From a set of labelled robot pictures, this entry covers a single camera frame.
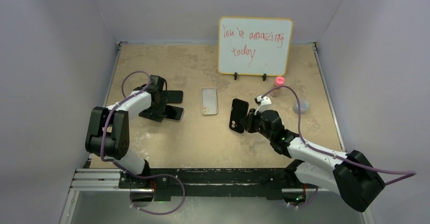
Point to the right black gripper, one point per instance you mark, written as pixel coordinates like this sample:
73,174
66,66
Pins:
248,121

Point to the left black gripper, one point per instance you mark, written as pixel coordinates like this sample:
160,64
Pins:
147,113

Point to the black phone without case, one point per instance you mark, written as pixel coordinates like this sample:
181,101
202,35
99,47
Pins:
173,113

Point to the black phone case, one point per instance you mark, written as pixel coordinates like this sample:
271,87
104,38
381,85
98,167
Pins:
239,110

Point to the white phone case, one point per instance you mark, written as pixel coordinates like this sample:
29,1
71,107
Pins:
209,103

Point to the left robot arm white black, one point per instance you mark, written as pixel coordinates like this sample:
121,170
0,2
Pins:
108,134

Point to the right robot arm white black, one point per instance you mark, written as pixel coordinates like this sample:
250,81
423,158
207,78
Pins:
349,175

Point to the clear round lid container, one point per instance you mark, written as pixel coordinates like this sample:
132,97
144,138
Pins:
301,106

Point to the pink capped small bottle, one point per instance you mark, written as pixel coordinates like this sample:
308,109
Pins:
279,81

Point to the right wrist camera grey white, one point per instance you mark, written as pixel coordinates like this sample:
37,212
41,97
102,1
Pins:
263,104

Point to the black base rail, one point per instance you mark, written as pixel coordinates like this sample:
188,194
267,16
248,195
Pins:
269,183

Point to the white board yellow frame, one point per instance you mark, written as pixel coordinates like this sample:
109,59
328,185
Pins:
254,46

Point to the aluminium frame rail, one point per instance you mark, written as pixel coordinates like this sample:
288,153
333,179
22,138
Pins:
95,197

